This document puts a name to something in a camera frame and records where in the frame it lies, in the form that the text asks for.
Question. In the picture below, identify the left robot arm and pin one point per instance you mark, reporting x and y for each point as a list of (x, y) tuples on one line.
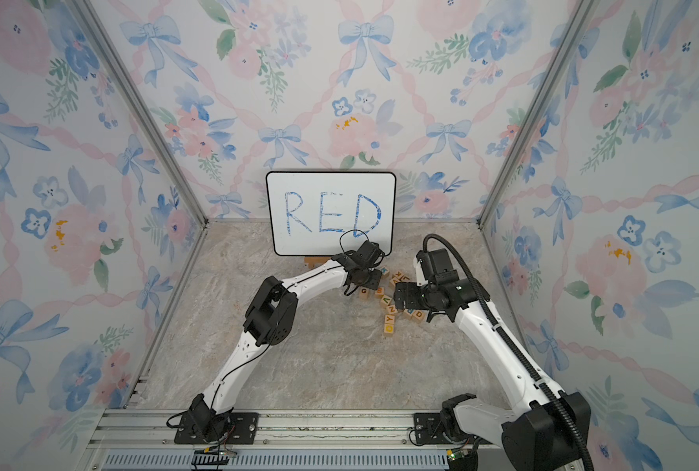
[(268, 321)]

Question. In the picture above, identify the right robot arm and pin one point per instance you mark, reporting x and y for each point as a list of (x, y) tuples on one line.
[(543, 427)]

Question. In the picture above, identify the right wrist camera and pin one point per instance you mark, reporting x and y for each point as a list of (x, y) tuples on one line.
[(434, 268)]

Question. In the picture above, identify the wooden block letter Y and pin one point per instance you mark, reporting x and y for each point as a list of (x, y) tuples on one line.
[(389, 326)]

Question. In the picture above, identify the white dry-erase board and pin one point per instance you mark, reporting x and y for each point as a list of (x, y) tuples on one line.
[(317, 213)]

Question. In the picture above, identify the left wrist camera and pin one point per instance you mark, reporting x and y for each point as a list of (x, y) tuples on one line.
[(368, 256)]

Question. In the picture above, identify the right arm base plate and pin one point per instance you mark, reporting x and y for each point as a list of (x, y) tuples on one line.
[(428, 429)]

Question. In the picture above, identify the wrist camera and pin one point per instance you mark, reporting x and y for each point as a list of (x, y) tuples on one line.
[(434, 268), (368, 256)]

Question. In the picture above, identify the aluminium corner post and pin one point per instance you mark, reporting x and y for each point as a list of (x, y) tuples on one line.
[(568, 42), (88, 19)]

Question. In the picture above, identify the small wooden easel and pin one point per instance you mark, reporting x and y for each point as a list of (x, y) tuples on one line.
[(313, 262)]

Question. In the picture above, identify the left aluminium corner post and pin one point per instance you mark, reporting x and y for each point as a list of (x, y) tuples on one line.
[(88, 19)]

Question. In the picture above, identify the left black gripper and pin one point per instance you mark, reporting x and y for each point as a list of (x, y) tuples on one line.
[(378, 276)]

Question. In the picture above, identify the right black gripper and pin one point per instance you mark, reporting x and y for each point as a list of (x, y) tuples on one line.
[(411, 299)]

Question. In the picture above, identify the right aluminium corner post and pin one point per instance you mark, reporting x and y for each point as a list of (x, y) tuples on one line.
[(568, 42)]

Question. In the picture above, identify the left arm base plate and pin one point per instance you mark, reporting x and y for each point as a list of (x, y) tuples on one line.
[(234, 428)]

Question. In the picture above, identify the aluminium mounting rail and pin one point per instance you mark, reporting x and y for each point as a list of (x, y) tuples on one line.
[(143, 439)]

